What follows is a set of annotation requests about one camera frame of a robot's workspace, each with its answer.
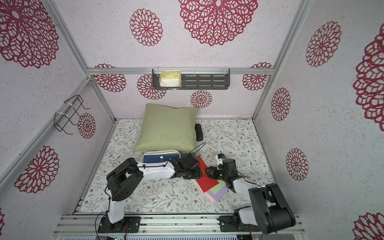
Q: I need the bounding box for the green square pillow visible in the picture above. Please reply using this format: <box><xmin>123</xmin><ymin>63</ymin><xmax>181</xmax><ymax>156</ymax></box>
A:
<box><xmin>133</xmin><ymin>104</ymin><xmax>199</xmax><ymax>152</ymax></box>

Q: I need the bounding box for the pink envelope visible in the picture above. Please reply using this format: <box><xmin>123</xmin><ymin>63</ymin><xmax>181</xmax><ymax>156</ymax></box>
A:
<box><xmin>192</xmin><ymin>180</ymin><xmax>209</xmax><ymax>196</ymax></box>

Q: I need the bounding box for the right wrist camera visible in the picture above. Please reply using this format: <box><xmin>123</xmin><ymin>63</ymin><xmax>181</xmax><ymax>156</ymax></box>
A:
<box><xmin>217</xmin><ymin>154</ymin><xmax>237</xmax><ymax>174</ymax></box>

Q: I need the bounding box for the red envelope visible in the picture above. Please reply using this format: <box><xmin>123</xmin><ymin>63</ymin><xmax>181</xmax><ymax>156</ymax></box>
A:
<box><xmin>196</xmin><ymin>156</ymin><xmax>219</xmax><ymax>193</ymax></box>

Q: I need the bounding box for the small black cylinder object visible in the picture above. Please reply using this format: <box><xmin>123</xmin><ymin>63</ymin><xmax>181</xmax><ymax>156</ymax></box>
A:
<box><xmin>195</xmin><ymin>124</ymin><xmax>204</xmax><ymax>142</ymax></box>

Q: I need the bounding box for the dark blue envelope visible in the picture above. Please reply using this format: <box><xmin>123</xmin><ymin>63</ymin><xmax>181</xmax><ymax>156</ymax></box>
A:
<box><xmin>143</xmin><ymin>152</ymin><xmax>181</xmax><ymax>164</ymax></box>

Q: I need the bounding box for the light green envelope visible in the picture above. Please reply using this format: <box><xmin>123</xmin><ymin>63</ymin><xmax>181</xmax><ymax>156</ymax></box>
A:
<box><xmin>207</xmin><ymin>181</ymin><xmax>226</xmax><ymax>195</ymax></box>

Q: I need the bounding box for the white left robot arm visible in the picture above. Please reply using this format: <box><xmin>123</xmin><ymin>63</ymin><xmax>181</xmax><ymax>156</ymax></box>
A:
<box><xmin>104</xmin><ymin>155</ymin><xmax>203</xmax><ymax>224</ymax></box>

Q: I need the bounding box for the aluminium front rail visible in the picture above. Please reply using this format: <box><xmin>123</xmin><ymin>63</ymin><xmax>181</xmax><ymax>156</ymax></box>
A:
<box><xmin>53</xmin><ymin>213</ymin><xmax>306</xmax><ymax>236</ymax></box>

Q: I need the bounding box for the black wire wall rack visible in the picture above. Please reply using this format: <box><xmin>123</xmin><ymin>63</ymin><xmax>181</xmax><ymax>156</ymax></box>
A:
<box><xmin>53</xmin><ymin>94</ymin><xmax>91</xmax><ymax>135</ymax></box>

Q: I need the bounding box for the yellow white sponge block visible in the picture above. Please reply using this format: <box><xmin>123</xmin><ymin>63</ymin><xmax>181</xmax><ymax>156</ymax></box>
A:
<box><xmin>160</xmin><ymin>71</ymin><xmax>182</xmax><ymax>88</ymax></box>

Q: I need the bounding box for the white plastic storage box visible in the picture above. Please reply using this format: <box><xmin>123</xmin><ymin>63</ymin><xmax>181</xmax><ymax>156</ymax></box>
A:
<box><xmin>142</xmin><ymin>150</ymin><xmax>181</xmax><ymax>164</ymax></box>

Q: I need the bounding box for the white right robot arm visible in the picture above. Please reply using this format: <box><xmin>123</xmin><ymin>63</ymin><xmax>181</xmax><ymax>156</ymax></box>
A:
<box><xmin>205</xmin><ymin>167</ymin><xmax>296</xmax><ymax>235</ymax></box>

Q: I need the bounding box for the black wall shelf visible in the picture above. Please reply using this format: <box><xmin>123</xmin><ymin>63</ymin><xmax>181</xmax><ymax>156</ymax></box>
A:
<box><xmin>152</xmin><ymin>68</ymin><xmax>231</xmax><ymax>90</ymax></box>

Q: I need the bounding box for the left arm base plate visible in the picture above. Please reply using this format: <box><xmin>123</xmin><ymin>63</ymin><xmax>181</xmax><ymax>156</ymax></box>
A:
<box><xmin>97</xmin><ymin>217</ymin><xmax>141</xmax><ymax>234</ymax></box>

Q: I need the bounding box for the lilac envelope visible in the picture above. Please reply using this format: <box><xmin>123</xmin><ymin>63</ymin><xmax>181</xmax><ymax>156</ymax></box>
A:
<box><xmin>206</xmin><ymin>186</ymin><xmax>229</xmax><ymax>203</ymax></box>

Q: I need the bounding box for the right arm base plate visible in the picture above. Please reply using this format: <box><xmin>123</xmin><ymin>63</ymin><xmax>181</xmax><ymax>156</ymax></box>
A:
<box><xmin>217</xmin><ymin>215</ymin><xmax>260</xmax><ymax>232</ymax></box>

